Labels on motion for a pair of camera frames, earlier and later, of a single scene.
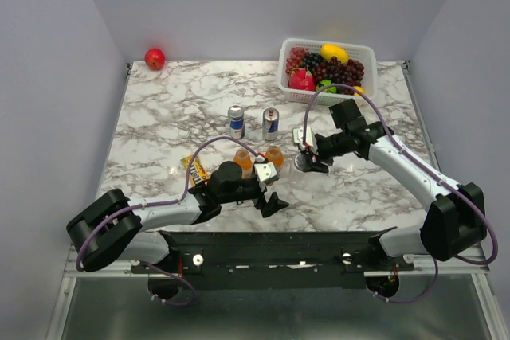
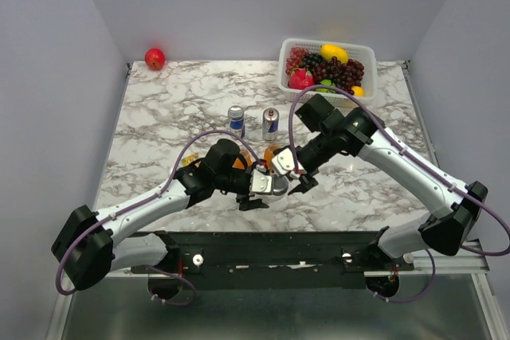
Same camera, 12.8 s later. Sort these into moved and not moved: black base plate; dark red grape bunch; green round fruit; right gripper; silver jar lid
Moved: right gripper; silver jar lid
Not moved: black base plate; green round fruit; dark red grape bunch
